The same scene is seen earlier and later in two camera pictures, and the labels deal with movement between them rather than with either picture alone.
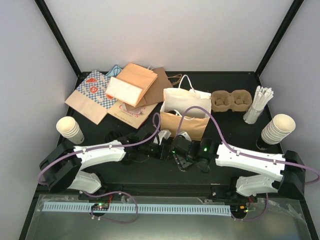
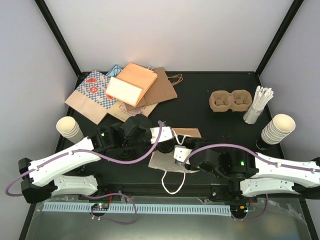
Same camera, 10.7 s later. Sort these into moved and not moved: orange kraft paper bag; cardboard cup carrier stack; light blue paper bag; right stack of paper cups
Moved: orange kraft paper bag
Not moved: light blue paper bag; right stack of paper cups; cardboard cup carrier stack
